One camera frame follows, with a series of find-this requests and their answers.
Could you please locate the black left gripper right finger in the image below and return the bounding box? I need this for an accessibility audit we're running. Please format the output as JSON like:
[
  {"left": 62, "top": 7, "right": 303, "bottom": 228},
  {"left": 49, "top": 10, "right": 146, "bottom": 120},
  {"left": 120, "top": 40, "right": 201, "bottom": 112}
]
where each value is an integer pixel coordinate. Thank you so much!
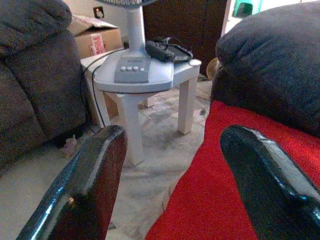
[{"left": 219, "top": 124, "right": 320, "bottom": 240}]

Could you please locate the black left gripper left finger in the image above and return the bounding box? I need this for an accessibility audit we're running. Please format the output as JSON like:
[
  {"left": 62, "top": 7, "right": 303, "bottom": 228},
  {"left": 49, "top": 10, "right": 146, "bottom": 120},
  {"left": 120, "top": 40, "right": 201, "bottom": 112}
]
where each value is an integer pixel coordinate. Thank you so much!
[{"left": 16, "top": 124, "right": 128, "bottom": 240}]

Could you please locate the red pillow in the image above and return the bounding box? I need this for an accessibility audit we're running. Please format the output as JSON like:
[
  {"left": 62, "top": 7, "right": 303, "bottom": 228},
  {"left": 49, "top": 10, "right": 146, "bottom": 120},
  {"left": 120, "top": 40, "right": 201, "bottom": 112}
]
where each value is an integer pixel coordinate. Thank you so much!
[{"left": 144, "top": 100, "right": 320, "bottom": 240}]

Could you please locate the brown fabric sofa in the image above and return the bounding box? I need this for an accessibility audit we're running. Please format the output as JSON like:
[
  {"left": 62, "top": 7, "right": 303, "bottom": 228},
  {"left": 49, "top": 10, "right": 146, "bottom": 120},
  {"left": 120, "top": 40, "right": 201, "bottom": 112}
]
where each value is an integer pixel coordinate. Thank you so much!
[
  {"left": 210, "top": 1, "right": 320, "bottom": 139},
  {"left": 0, "top": 0, "right": 89, "bottom": 175}
]

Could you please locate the grey standing fan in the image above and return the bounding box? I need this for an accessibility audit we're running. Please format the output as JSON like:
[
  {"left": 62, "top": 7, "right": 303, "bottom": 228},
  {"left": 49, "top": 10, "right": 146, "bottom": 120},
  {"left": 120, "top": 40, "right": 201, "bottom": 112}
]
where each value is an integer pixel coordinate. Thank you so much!
[{"left": 93, "top": 0, "right": 175, "bottom": 95}]

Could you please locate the white side table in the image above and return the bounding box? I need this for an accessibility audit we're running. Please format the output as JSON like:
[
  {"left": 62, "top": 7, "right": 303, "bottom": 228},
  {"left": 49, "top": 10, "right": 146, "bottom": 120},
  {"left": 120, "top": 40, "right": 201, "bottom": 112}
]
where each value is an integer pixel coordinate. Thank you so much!
[{"left": 80, "top": 46, "right": 202, "bottom": 166}]

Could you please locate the round gold object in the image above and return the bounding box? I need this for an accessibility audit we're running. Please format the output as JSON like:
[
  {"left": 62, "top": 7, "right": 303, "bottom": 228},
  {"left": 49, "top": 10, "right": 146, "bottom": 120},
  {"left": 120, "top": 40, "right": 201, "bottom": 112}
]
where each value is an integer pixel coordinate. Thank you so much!
[{"left": 206, "top": 57, "right": 222, "bottom": 81}]

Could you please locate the cardboard box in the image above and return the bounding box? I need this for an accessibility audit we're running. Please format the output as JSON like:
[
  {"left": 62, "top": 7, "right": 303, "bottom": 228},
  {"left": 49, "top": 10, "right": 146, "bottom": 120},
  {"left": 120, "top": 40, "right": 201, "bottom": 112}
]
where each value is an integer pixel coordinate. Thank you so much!
[{"left": 67, "top": 14, "right": 124, "bottom": 61}]

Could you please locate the black remote control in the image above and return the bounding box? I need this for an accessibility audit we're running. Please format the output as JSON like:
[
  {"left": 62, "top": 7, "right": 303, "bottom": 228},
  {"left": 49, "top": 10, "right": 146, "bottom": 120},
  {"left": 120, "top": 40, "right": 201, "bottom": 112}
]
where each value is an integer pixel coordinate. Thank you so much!
[{"left": 144, "top": 40, "right": 175, "bottom": 63}]

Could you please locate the black flat tray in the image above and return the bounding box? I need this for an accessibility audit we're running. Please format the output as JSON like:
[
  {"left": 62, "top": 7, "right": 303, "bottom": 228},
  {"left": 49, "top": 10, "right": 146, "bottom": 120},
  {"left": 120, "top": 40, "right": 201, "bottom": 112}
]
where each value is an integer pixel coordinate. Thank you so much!
[{"left": 152, "top": 36, "right": 194, "bottom": 64}]

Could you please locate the green plastic item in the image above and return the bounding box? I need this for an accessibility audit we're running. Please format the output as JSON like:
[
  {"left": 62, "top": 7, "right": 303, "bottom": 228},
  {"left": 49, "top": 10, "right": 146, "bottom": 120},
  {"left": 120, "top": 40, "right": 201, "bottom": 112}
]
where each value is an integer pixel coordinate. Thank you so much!
[{"left": 231, "top": 0, "right": 264, "bottom": 18}]

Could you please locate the dark wooden cupboard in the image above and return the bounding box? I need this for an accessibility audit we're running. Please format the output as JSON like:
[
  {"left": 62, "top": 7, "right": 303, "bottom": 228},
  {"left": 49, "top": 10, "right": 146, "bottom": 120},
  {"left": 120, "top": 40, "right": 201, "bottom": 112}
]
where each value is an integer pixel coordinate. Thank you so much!
[{"left": 141, "top": 0, "right": 229, "bottom": 76}]

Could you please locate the black fan power cable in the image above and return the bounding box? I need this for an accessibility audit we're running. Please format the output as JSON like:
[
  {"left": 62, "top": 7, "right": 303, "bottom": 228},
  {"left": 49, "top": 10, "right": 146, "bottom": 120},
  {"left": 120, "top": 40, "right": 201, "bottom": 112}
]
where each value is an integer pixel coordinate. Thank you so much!
[{"left": 90, "top": 59, "right": 106, "bottom": 129}]

